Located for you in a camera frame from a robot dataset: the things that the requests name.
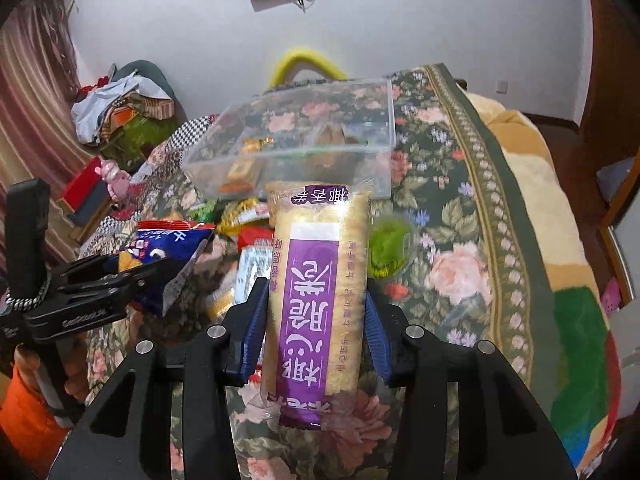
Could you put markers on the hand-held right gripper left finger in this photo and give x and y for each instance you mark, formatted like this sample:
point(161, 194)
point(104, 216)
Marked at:
point(254, 332)

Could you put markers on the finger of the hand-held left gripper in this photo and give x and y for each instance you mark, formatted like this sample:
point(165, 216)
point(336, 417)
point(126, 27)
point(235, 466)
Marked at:
point(82, 265)
point(125, 282)

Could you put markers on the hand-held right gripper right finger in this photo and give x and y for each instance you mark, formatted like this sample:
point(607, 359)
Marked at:
point(376, 342)

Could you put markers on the blue chip packet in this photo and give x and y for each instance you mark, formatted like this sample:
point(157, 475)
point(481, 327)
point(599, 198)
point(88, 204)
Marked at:
point(172, 250)

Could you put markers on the purple label biscuit packet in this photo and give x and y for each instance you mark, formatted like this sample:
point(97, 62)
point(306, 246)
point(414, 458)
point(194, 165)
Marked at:
point(320, 260)

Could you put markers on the green jelly cup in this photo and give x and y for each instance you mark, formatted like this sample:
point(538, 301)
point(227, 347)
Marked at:
point(392, 245)

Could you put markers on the clear plastic container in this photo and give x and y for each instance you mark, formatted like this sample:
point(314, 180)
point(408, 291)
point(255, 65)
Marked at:
point(300, 110)

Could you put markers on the person's left forearm orange sleeve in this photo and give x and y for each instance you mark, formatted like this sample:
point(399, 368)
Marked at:
point(25, 420)

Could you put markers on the person's left hand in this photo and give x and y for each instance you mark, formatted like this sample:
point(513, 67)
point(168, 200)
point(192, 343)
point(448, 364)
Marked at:
point(75, 367)

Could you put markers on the small orange yellow packet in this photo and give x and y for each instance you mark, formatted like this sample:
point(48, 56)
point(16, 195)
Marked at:
point(220, 302)

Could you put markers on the dark grey box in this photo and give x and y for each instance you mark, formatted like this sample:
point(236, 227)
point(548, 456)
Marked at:
point(92, 212)

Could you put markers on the red white snack packet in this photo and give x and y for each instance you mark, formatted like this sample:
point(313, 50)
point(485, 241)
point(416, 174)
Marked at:
point(255, 260)

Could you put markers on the red box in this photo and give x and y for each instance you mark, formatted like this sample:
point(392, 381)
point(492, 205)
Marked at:
point(82, 185)

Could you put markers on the pink rabbit toy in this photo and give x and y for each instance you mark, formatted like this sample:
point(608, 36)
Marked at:
point(115, 180)

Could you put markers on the green snack packet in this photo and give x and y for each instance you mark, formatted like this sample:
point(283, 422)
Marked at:
point(204, 211)

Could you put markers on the patchwork quilt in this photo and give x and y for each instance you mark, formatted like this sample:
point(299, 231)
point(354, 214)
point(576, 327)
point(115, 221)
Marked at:
point(165, 160)

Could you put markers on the striped curtain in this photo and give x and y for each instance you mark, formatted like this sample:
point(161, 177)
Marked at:
point(30, 85)

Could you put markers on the orange snack packet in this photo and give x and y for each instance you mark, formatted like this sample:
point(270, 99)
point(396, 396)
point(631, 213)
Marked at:
point(240, 174)

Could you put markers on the pile of clothes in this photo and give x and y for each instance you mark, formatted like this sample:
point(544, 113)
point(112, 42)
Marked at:
point(120, 105)

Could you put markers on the dark floral blanket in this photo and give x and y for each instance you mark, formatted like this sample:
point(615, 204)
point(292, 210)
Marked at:
point(450, 185)

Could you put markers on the red yellow snack packet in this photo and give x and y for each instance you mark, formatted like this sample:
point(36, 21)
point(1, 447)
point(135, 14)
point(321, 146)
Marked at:
point(256, 145)

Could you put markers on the gold foil snack packet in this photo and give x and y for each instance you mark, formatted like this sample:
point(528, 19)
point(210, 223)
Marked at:
point(332, 137)

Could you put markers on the beige plush blanket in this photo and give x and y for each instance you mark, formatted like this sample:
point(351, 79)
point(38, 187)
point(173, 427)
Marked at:
point(540, 210)

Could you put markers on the sliding wardrobe door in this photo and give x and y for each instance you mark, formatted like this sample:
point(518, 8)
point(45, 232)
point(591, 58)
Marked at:
point(617, 240)

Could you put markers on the yellow foam tube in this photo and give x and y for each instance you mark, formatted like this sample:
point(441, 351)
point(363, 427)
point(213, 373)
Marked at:
point(287, 60)

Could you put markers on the wooden door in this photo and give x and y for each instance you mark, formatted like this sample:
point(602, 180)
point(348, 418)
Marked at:
point(610, 60)

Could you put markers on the white wall socket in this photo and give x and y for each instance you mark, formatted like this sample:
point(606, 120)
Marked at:
point(501, 86)

